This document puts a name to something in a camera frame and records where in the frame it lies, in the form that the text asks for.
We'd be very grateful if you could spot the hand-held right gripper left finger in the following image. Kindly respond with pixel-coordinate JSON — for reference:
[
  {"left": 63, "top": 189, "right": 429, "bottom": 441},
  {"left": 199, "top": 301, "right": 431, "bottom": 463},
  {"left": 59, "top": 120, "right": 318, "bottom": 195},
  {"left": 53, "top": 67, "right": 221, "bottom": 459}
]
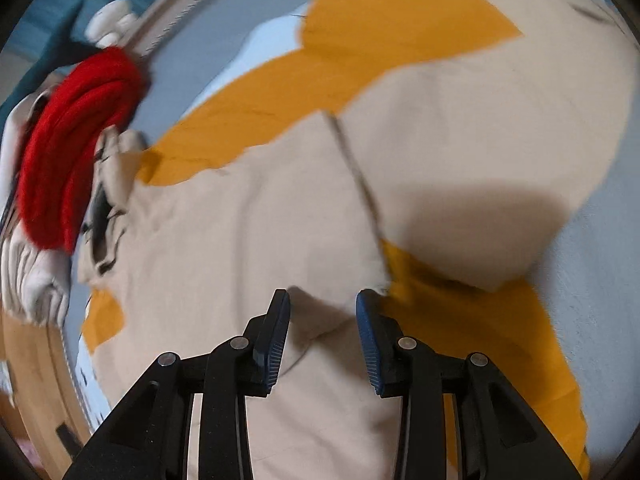
[{"left": 62, "top": 288, "right": 292, "bottom": 480}]

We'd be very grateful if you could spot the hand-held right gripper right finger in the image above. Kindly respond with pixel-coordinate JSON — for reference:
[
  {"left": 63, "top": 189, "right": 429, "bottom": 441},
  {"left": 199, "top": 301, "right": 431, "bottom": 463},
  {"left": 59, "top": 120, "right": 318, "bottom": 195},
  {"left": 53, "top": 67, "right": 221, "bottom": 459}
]
[{"left": 355, "top": 288, "right": 583, "bottom": 480}]

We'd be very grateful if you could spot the cream folded blanket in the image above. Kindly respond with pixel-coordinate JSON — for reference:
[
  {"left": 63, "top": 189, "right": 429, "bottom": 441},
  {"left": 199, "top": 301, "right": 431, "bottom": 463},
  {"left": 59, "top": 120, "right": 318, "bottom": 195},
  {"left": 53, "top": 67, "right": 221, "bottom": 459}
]
[{"left": 0, "top": 87, "right": 71, "bottom": 326}]

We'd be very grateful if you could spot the red knit sweater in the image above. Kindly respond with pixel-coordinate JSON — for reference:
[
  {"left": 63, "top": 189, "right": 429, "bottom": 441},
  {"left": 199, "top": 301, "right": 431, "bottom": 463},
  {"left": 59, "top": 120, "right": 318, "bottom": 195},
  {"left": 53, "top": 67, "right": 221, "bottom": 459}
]
[{"left": 15, "top": 46, "right": 151, "bottom": 253}]

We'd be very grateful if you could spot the grey sheet bed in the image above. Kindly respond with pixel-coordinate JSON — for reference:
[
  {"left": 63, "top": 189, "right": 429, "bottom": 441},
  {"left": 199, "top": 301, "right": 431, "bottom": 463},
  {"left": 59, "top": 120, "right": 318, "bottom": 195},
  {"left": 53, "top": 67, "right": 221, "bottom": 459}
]
[{"left": 65, "top": 0, "right": 640, "bottom": 476}]

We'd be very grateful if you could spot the white plush toy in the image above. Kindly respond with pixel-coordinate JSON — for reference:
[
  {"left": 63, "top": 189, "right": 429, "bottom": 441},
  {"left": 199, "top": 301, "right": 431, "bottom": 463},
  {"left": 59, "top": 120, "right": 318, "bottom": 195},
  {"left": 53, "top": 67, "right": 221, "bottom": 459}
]
[{"left": 85, "top": 0, "right": 138, "bottom": 48}]

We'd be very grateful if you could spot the wooden bed frame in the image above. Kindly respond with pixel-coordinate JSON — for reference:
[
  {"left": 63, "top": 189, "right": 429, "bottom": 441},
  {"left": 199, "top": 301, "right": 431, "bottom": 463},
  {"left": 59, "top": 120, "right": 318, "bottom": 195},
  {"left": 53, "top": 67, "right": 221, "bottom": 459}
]
[{"left": 0, "top": 310, "right": 93, "bottom": 463}]

